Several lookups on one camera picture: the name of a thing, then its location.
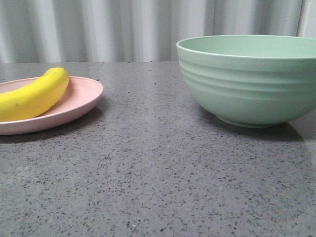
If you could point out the yellow banana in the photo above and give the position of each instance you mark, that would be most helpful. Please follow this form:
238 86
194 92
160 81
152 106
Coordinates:
35 98

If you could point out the pink plate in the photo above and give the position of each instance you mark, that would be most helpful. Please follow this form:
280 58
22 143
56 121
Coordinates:
81 96

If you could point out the green ribbed bowl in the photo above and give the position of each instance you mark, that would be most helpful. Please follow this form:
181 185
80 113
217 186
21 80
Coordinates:
251 81

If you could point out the white curtain backdrop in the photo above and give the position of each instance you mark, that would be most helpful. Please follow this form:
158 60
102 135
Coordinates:
137 30

